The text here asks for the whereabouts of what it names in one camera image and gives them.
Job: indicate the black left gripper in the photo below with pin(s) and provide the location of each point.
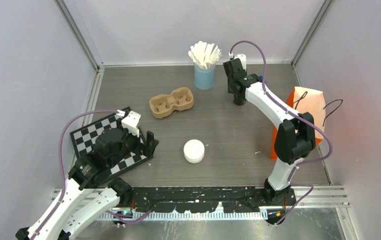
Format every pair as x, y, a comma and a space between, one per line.
151, 143

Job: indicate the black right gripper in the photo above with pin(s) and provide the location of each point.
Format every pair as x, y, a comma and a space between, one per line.
228, 84

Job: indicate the stack of white lids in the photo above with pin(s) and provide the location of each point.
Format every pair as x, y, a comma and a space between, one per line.
194, 151

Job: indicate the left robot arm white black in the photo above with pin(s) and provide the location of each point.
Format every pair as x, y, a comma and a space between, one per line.
93, 185

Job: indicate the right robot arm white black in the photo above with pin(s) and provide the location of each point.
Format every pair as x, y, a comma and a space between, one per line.
295, 137

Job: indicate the orange paper takeout bag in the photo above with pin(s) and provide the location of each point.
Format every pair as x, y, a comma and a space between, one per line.
310, 100

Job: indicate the blue cylindrical holder cup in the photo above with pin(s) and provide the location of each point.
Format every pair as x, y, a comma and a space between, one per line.
204, 78

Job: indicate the brown cardboard cup carrier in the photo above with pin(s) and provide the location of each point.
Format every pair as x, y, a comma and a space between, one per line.
163, 105

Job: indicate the black white checkerboard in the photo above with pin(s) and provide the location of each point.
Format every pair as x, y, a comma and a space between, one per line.
83, 140

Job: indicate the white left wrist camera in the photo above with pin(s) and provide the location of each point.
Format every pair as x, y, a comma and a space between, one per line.
131, 122

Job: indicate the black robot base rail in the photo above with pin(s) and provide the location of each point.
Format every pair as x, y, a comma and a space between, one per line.
232, 199

